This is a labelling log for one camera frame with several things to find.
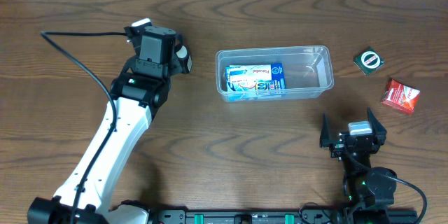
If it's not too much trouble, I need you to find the green Zam-Buk box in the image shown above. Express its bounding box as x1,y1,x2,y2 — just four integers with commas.
353,48,385,76

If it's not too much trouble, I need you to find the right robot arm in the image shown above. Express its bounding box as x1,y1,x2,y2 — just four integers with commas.
319,109,397,223

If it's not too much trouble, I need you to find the blue cooling patch box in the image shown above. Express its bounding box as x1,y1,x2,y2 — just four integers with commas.
225,63,286,92

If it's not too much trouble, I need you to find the clear plastic container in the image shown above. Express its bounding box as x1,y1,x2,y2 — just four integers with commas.
216,45,334,102

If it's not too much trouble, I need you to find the red small box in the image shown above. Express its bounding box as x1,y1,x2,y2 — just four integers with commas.
381,79,421,115

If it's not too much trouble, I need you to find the white Panadol box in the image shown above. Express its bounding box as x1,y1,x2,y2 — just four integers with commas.
226,65,272,83

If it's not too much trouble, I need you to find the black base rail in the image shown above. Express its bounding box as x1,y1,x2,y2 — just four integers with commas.
150,208,419,224

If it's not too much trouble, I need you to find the black bottle white cap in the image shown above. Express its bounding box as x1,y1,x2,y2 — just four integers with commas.
176,45,193,74

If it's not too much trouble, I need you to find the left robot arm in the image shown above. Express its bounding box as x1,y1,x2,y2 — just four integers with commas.
27,18,192,223

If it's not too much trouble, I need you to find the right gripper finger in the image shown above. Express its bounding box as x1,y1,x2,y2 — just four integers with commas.
319,114,330,146
367,108,387,144

